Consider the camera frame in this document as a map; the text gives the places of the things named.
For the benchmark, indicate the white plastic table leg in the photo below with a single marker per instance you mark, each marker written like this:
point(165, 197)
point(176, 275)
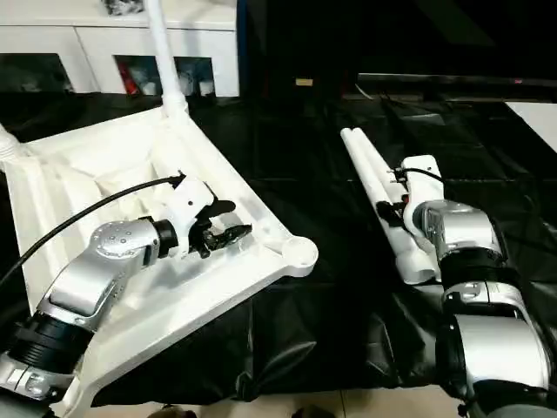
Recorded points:
point(164, 52)
point(370, 178)
point(376, 152)
point(5, 144)

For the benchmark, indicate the white plastic table top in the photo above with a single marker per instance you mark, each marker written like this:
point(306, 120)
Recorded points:
point(87, 174)

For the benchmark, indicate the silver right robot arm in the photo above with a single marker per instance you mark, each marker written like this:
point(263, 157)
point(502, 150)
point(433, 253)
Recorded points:
point(479, 287)

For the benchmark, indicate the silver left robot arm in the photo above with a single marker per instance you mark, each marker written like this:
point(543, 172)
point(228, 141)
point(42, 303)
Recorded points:
point(87, 279)

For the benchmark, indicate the glossy black mat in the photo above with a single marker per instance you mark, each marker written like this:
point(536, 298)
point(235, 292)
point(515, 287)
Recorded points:
point(331, 218)

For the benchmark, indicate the small white jar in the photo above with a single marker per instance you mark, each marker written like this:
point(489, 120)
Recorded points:
point(206, 87)

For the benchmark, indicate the small red bottle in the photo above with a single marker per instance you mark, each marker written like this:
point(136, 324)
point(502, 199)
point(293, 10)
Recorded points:
point(127, 83)

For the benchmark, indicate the white cabinet with glass doors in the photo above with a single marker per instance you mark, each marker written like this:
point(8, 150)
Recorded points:
point(78, 43)

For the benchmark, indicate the grey metal clutter object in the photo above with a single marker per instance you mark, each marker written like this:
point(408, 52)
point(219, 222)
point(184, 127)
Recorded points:
point(123, 7)

